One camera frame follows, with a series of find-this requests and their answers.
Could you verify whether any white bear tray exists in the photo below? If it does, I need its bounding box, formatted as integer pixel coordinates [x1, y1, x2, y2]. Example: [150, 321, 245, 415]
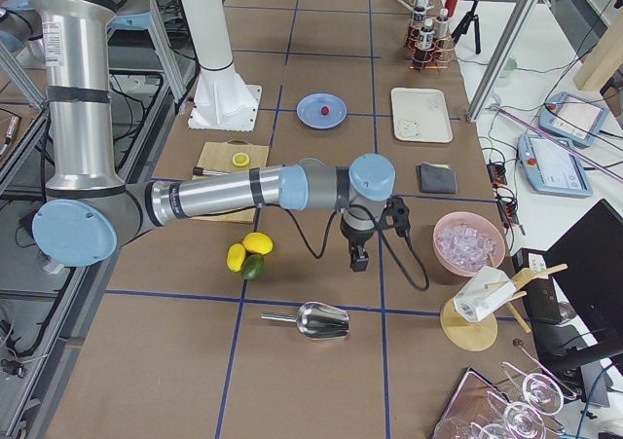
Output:
[390, 88, 453, 144]

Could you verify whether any blue teach pendant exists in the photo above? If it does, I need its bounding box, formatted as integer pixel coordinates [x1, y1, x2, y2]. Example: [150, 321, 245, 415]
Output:
[517, 133, 593, 198]
[539, 91, 610, 148]

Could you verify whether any blue teach pendant far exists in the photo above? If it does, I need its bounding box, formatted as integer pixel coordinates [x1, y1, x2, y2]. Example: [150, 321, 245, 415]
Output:
[539, 91, 610, 148]

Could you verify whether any yellow lemon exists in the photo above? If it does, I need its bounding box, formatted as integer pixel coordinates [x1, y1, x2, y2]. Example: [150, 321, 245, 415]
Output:
[226, 243, 247, 273]
[242, 232, 274, 255]

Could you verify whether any lemon half slice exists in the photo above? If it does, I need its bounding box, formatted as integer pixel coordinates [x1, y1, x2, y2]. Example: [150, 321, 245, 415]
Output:
[232, 152, 250, 167]

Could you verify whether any round wooden stand base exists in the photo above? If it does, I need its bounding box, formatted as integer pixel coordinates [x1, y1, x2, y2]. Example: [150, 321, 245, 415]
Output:
[439, 262, 569, 353]

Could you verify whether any green lime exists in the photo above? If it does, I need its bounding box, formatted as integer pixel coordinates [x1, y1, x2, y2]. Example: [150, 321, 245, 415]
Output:
[240, 254, 265, 280]

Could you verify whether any black camera tripod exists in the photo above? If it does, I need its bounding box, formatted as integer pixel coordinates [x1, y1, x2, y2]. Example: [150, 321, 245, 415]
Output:
[451, 0, 481, 55]

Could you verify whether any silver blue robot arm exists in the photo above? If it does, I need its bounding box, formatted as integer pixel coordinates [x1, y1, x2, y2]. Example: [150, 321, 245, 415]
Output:
[28, 0, 395, 271]

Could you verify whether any steel scoop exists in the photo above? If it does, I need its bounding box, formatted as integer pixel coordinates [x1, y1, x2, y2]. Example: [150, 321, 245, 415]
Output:
[260, 302, 350, 340]

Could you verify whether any yellow lemon left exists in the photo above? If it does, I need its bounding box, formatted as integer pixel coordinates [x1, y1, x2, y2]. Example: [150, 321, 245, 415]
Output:
[226, 243, 247, 273]

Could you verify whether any black framed tray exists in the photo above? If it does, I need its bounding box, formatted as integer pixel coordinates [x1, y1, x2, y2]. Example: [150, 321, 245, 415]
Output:
[432, 368, 571, 439]

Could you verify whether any blue plate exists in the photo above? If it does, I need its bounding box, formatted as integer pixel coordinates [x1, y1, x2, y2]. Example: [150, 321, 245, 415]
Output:
[296, 92, 348, 129]

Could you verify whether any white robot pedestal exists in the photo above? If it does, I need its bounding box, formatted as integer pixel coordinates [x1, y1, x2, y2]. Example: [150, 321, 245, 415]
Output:
[181, 0, 262, 132]

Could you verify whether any wine glass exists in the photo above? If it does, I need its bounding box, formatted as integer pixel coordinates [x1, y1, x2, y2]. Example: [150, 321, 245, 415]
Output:
[501, 361, 564, 417]

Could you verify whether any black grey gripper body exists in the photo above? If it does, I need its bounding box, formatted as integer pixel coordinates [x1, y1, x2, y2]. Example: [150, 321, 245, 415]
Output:
[340, 208, 376, 267]

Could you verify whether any grey folded cloth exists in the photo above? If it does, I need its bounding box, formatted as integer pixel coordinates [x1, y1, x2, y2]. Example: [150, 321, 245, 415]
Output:
[416, 163, 458, 194]

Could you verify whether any copper wire bottle rack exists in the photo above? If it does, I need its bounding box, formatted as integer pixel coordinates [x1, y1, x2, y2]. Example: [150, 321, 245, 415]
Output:
[405, 4, 455, 71]

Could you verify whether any pink bowl of ice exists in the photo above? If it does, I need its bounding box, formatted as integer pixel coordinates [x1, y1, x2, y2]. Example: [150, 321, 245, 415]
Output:
[432, 211, 506, 276]

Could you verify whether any yellow lemon upper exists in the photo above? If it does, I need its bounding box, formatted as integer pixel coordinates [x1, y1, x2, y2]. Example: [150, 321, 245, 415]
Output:
[242, 232, 274, 255]

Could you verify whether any aluminium frame post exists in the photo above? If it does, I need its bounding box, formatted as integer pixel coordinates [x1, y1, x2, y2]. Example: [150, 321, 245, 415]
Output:
[466, 0, 538, 123]

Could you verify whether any black handled knife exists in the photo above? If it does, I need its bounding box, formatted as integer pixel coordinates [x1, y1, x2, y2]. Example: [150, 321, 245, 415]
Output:
[192, 165, 230, 176]

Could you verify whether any blue teach pendant near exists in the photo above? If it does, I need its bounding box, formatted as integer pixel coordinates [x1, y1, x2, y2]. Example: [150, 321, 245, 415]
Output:
[517, 133, 593, 198]

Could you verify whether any wooden cutting board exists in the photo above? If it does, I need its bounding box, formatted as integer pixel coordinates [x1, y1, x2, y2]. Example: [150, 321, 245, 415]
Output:
[187, 140, 271, 225]

